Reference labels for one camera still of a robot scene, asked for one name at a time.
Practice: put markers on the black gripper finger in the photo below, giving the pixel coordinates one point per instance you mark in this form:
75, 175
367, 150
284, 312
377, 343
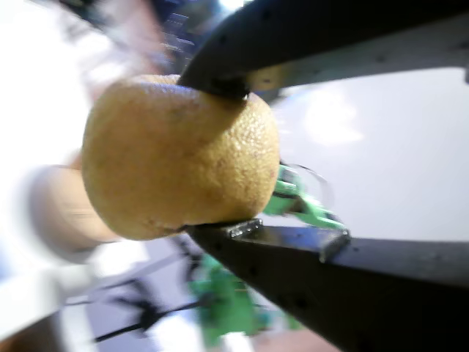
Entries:
366, 293
311, 33

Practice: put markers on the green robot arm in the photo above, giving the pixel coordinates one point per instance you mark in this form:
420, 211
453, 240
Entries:
220, 304

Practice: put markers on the round brown bowl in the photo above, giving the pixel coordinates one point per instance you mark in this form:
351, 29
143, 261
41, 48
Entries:
66, 212

